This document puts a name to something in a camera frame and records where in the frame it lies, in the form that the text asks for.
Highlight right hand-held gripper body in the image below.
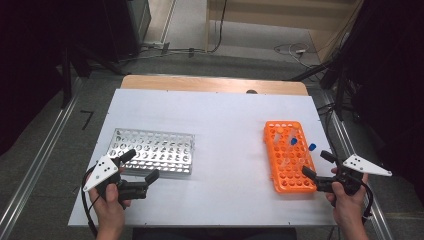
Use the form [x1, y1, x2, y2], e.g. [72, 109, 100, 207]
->
[314, 153, 393, 198]

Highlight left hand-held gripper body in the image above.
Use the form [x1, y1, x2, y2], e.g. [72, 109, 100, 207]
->
[82, 154, 149, 210]

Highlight blue cap test tube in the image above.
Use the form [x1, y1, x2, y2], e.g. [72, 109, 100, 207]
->
[281, 137, 299, 168]
[298, 143, 318, 166]

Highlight orange test tube rack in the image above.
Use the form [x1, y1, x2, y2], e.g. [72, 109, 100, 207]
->
[263, 120, 318, 194]

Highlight metal test tube rack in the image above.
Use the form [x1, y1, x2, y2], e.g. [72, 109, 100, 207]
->
[105, 127, 196, 176]

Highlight person's left hand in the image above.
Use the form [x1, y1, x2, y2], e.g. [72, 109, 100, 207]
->
[88, 184, 132, 231]

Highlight person's right hand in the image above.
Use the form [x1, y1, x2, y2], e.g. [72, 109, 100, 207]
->
[325, 167, 369, 226]

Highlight black metal stand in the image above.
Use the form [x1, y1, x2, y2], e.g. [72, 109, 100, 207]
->
[283, 49, 354, 121]
[59, 46, 128, 109]

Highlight white board sheet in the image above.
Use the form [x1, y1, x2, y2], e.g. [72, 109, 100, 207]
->
[68, 88, 358, 228]

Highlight dark curtain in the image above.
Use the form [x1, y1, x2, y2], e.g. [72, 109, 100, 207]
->
[0, 0, 111, 158]
[333, 0, 424, 201]

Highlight wooden table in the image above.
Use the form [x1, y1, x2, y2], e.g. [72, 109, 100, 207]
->
[120, 74, 309, 97]

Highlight dark cabinet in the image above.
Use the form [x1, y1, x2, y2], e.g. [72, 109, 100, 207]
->
[99, 0, 152, 63]

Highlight light wooden shelf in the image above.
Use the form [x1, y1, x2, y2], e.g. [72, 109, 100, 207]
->
[204, 0, 364, 64]

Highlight aluminium floor rail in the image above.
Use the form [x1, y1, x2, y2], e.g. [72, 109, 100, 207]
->
[0, 78, 83, 240]
[319, 89, 394, 240]

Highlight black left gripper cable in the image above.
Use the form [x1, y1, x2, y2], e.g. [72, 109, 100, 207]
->
[80, 166, 101, 238]

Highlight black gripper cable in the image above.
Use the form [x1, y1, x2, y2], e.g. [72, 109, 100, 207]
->
[80, 166, 101, 238]
[361, 181, 375, 223]

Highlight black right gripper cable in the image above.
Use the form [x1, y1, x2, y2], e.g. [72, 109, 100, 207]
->
[361, 181, 375, 223]

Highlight black floor cables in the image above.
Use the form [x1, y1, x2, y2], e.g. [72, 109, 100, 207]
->
[316, 103, 338, 161]

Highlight white floor cable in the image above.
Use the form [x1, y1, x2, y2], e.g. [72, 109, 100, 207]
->
[273, 42, 313, 68]

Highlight grey floor cables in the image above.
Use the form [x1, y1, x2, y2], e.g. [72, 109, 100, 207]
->
[119, 46, 208, 63]

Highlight black hanging cable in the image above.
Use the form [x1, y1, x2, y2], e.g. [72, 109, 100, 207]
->
[208, 0, 228, 54]

